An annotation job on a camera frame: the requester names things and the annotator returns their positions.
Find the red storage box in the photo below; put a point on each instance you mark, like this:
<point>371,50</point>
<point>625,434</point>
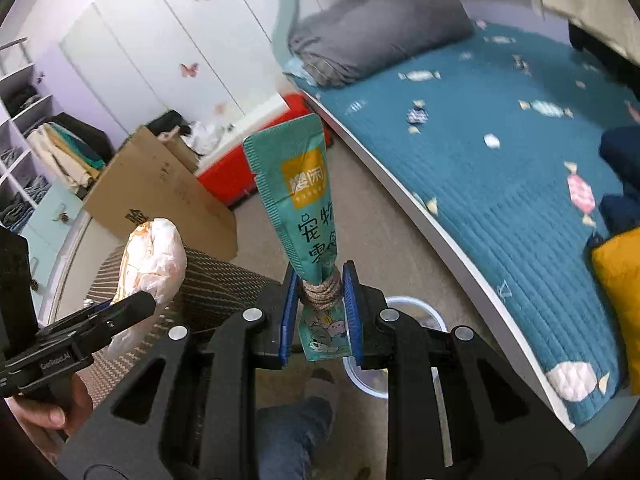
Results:
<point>225,180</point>

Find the brown dotted chair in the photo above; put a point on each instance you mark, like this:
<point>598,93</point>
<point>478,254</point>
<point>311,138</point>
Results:
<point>220,280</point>

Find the black bag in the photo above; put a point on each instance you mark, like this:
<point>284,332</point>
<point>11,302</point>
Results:
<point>167,121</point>

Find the person's leg in jeans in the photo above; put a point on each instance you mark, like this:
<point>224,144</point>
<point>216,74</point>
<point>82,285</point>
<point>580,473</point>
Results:
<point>290,440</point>

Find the pink butterfly sticker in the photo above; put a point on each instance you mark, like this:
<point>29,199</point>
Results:
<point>189,69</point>

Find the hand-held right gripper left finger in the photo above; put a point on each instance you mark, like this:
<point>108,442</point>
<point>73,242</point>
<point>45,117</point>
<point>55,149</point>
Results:
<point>288,320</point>

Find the white plastic bag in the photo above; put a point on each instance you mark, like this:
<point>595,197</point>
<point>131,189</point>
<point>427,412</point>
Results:
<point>150,255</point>

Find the white bed frame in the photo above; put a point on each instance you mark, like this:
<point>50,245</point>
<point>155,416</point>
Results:
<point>532,367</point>

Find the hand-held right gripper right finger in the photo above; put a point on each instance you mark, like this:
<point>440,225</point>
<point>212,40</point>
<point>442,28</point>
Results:
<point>351,310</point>

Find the teal snack packet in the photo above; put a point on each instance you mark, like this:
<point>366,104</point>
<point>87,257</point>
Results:
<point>295,195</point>

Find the white wardrobe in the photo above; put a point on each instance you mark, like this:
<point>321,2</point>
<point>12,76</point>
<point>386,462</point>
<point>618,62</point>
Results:
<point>150,25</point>

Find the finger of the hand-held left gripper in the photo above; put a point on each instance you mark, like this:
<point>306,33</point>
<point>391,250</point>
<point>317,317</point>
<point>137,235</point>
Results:
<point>132,307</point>
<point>98,307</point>

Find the pale green drawer cabinet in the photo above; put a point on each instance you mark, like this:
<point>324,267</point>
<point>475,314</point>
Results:
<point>50,220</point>

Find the person's left hand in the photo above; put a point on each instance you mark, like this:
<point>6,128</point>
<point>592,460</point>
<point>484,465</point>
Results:
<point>50,417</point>

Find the pale green headboard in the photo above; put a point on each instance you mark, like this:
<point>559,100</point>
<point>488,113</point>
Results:
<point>282,0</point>

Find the yellow pillow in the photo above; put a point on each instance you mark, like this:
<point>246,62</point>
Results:
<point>620,285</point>

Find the white open shelf unit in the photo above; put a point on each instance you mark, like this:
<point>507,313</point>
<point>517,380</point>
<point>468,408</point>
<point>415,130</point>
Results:
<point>15,110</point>

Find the navy cloth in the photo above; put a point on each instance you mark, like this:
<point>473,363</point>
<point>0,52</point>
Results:
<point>622,160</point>

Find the black cloth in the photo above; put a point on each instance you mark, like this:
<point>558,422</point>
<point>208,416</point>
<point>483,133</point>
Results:
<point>590,40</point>

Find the white cloth pile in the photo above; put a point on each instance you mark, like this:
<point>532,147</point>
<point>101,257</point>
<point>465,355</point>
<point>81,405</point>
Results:
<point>207,137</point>

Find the grey pillow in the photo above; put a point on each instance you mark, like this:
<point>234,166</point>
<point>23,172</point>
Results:
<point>380,30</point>

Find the teal quilted bed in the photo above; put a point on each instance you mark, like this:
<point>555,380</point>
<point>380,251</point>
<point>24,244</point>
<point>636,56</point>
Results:
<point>500,200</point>

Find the assorted clothes pile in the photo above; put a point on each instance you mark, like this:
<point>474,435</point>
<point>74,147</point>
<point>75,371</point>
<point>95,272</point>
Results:
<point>65,155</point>

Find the white plastic waste bin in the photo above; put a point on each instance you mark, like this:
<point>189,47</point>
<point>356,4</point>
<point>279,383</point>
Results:
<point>425,317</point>

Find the brown cardboard box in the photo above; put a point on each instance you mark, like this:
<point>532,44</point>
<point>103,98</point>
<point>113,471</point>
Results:
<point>150,190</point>

